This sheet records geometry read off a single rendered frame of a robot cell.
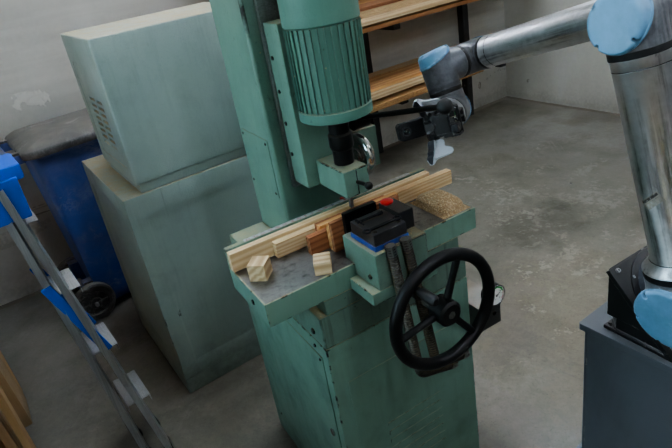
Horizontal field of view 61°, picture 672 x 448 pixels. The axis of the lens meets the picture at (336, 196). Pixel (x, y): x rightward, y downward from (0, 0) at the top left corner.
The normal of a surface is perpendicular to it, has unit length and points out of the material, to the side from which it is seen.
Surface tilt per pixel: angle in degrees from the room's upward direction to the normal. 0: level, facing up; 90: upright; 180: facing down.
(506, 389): 0
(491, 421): 0
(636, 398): 90
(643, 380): 90
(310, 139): 90
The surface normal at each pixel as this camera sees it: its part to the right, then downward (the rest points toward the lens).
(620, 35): -0.85, 0.26
